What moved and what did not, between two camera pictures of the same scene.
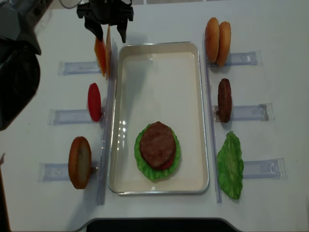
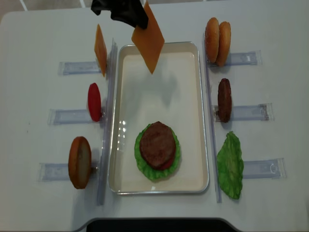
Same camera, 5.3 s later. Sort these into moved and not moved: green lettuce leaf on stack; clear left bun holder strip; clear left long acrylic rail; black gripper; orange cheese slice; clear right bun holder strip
Moved: orange cheese slice; black gripper
Not moved: clear left bun holder strip; clear right bun holder strip; clear left long acrylic rail; green lettuce leaf on stack
